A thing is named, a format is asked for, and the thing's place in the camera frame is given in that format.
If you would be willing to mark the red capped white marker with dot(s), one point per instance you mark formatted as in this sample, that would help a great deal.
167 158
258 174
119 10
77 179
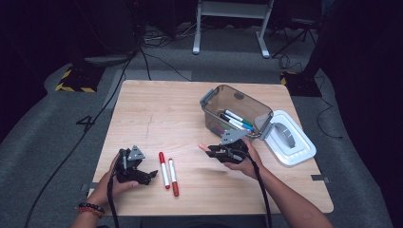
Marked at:
163 167

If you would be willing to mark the black yellow striped base plate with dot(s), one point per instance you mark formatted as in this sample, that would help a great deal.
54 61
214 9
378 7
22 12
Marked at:
301 87
79 79

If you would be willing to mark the person's right hand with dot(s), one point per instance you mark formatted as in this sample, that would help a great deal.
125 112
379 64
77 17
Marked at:
250 166

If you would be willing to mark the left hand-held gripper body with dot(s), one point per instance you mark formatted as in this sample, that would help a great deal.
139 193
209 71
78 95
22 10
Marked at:
126 171

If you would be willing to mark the orange-red capped white marker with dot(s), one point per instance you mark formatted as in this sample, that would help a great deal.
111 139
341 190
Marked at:
174 186

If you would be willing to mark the pink capped white marker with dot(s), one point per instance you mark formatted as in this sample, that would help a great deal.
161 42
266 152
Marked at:
203 147

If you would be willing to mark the transparent grey storage box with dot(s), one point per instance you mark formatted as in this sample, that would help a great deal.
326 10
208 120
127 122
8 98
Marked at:
228 98

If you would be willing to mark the black tripod stand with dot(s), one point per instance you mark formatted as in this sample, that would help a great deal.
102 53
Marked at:
291 42

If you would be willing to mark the white metal desk frame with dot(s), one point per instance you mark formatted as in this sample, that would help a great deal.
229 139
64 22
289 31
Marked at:
231 9

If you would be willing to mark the grey round stand base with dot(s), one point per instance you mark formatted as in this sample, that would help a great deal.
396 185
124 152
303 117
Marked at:
107 60

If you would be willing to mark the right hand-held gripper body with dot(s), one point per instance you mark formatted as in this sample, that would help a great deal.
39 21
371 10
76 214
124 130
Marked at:
236 152

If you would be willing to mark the blue capped white marker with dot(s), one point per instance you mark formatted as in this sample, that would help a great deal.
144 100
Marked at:
237 123

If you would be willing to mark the grey tape piece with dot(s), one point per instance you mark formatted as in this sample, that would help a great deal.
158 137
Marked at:
320 178
87 186

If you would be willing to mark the person's left hand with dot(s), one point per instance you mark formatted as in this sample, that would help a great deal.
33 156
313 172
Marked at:
109 190

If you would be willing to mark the white box lid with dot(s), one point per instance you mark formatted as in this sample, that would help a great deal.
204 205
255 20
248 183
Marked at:
301 152

